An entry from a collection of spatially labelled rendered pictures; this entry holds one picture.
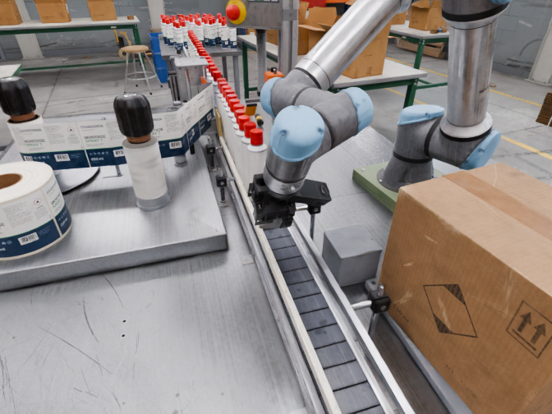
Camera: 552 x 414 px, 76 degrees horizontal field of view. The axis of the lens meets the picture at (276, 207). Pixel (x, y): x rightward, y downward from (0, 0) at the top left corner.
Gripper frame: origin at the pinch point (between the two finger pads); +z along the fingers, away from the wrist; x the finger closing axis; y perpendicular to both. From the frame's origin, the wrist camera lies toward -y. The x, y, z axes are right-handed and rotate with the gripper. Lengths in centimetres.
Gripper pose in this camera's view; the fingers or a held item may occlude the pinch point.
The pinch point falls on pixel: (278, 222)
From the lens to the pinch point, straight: 82.3
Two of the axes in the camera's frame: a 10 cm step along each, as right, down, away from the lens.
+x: 2.4, 8.8, -4.1
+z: -1.4, 4.5, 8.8
